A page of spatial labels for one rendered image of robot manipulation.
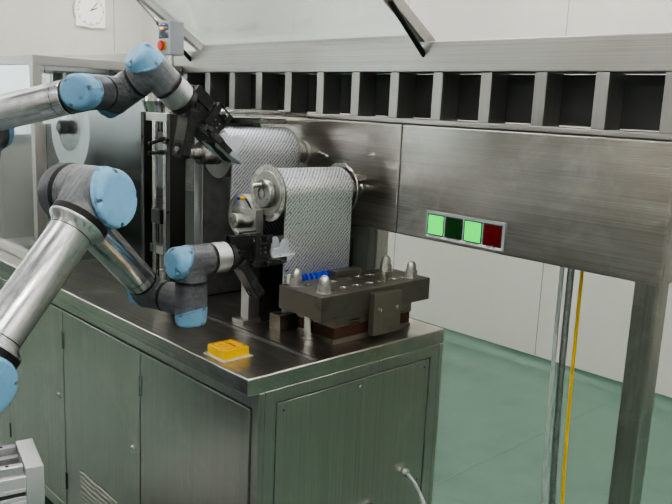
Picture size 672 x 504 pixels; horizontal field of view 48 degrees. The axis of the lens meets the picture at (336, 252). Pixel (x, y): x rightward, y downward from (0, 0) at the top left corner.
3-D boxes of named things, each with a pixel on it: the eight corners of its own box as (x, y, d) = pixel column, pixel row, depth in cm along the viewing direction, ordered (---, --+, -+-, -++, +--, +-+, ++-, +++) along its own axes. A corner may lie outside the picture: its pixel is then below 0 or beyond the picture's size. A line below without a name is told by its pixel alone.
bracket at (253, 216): (230, 321, 204) (232, 208, 198) (249, 318, 208) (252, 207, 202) (241, 326, 200) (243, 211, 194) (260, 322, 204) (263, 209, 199)
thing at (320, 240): (282, 283, 198) (284, 213, 195) (347, 272, 214) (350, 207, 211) (283, 283, 198) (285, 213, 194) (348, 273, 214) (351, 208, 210)
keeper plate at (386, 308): (367, 334, 194) (369, 292, 192) (394, 328, 201) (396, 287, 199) (374, 337, 192) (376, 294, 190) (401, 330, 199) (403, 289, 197)
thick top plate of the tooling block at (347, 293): (278, 307, 193) (279, 284, 192) (386, 287, 220) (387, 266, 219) (320, 322, 182) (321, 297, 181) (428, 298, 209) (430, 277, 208)
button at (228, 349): (207, 353, 177) (207, 343, 177) (231, 348, 182) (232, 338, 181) (224, 361, 172) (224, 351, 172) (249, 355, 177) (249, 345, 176)
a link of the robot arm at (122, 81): (74, 90, 167) (112, 63, 164) (102, 91, 178) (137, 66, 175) (92, 121, 168) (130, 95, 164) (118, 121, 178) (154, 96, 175)
